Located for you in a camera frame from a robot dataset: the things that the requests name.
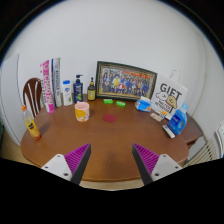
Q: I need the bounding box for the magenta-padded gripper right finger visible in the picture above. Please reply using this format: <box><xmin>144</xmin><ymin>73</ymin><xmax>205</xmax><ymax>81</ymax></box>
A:
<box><xmin>132</xmin><ymin>143</ymin><xmax>183</xmax><ymax>186</ymax></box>

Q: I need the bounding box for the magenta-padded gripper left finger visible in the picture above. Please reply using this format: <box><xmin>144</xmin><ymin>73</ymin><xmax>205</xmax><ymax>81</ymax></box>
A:
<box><xmin>41</xmin><ymin>143</ymin><xmax>92</xmax><ymax>186</ymax></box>

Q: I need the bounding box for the orange-capped juice bottle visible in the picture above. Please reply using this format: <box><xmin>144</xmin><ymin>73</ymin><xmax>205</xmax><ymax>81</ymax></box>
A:
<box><xmin>21</xmin><ymin>104</ymin><xmax>42</xmax><ymax>141</ymax></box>

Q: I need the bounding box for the small white remote control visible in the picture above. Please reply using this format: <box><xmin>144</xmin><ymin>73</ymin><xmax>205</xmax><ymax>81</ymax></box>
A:
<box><xmin>162</xmin><ymin>124</ymin><xmax>176</xmax><ymax>139</ymax></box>

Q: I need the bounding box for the small beige snack packet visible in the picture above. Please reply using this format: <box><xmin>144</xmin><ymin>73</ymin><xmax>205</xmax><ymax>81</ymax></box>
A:
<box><xmin>149</xmin><ymin>112</ymin><xmax>163</xmax><ymax>123</ymax></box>

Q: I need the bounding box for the pink and yellow mug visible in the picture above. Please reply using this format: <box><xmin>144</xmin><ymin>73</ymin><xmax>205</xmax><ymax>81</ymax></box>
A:
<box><xmin>74</xmin><ymin>101</ymin><xmax>91</xmax><ymax>123</ymax></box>

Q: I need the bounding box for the blue detergent bottle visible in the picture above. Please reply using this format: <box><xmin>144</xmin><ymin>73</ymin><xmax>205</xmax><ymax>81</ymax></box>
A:
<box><xmin>167</xmin><ymin>103</ymin><xmax>189</xmax><ymax>136</ymax></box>

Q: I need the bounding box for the flat round red coaster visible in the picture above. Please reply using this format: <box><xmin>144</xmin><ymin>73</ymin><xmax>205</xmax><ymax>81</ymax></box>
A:
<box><xmin>102</xmin><ymin>113</ymin><xmax>117</xmax><ymax>123</ymax></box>

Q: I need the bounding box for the blue tissue pack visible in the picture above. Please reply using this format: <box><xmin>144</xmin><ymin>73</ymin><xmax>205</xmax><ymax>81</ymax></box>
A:
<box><xmin>134</xmin><ymin>95</ymin><xmax>153</xmax><ymax>113</ymax></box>

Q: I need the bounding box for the white radiator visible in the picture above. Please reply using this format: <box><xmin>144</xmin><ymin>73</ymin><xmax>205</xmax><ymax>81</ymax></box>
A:
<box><xmin>186</xmin><ymin>138</ymin><xmax>221</xmax><ymax>168</ymax></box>

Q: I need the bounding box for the white blue-capped shampoo bottle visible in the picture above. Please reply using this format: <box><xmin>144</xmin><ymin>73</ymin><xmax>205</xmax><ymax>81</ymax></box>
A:
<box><xmin>61</xmin><ymin>79</ymin><xmax>74</xmax><ymax>107</ymax></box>

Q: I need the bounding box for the white paper gift bag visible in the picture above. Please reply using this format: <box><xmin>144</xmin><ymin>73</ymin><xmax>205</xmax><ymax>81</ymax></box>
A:
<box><xmin>150</xmin><ymin>69</ymin><xmax>189</xmax><ymax>121</ymax></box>

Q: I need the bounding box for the dark blue pump bottle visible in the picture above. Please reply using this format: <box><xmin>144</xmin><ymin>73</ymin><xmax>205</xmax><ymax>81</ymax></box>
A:
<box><xmin>73</xmin><ymin>74</ymin><xmax>84</xmax><ymax>103</ymax></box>

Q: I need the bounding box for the brown yellow-labelled pump bottle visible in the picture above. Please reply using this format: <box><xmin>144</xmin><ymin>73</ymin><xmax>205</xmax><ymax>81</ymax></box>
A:
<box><xmin>87</xmin><ymin>77</ymin><xmax>97</xmax><ymax>102</ymax></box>

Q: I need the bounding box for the tall pink printed box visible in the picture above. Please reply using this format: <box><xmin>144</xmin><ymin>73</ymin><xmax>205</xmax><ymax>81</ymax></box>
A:
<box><xmin>39</xmin><ymin>59</ymin><xmax>56</xmax><ymax>114</ymax></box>

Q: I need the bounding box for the framed group photo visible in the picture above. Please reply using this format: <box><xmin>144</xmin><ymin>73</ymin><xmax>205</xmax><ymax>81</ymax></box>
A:
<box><xmin>95</xmin><ymin>60</ymin><xmax>158</xmax><ymax>102</ymax></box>

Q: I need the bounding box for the brown wooden chair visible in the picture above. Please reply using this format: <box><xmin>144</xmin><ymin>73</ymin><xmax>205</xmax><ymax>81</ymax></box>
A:
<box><xmin>22</xmin><ymin>77</ymin><xmax>45</xmax><ymax>118</ymax></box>

